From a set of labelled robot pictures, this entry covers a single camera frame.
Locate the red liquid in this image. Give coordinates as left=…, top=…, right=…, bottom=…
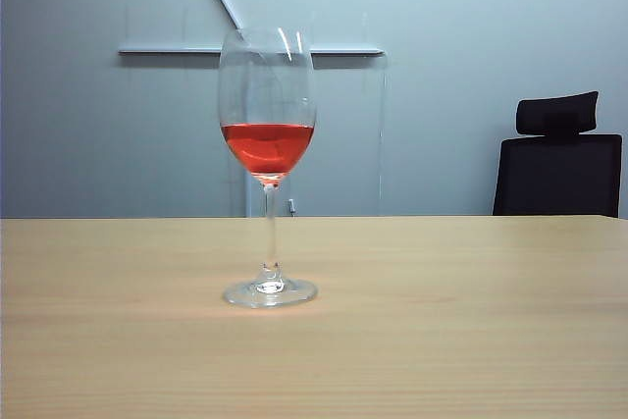
left=220, top=123, right=316, bottom=180

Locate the clear stemmed wine glass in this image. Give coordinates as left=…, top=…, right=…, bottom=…
left=217, top=26, right=319, bottom=309

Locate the black office chair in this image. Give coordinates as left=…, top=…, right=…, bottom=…
left=492, top=90, right=623, bottom=219

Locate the white horizontal wall rail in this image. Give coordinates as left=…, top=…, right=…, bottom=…
left=117, top=47, right=387, bottom=58

